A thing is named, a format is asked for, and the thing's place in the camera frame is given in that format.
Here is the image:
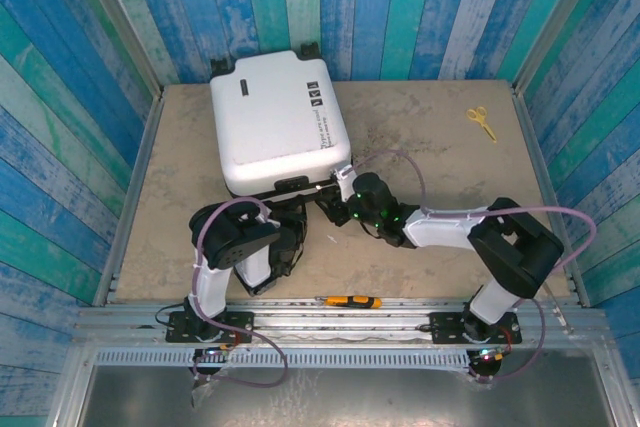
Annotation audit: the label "white hardshell suitcase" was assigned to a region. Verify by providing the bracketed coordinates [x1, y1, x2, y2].
[208, 41, 354, 206]

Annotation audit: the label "orange and black utility knife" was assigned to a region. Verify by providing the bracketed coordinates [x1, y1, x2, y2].
[322, 295, 383, 310]

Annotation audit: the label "yellow scissors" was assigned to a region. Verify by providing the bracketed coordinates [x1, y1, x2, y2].
[466, 106, 498, 143]

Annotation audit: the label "metal sheet tray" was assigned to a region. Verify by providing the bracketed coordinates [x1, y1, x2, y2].
[74, 364, 616, 421]

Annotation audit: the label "thin metal rod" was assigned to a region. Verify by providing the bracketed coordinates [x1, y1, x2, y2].
[544, 281, 571, 334]

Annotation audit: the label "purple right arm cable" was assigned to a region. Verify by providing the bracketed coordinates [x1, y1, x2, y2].
[344, 149, 599, 384]

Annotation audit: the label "aluminium rail frame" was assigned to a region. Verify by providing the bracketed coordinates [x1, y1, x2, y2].
[74, 296, 609, 348]

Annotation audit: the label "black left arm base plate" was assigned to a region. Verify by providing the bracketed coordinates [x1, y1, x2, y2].
[165, 310, 255, 344]

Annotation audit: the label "grey slotted cable duct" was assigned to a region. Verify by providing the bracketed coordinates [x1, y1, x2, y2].
[94, 349, 474, 368]

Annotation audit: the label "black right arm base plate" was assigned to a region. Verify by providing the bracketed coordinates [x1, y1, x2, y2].
[429, 311, 523, 346]

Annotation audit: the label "aluminium table side rail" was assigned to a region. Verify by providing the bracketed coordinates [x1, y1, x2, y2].
[512, 81, 591, 306]
[94, 96, 165, 306]

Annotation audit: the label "aluminium corner post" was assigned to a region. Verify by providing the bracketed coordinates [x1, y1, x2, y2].
[513, 0, 612, 93]
[69, 0, 165, 98]

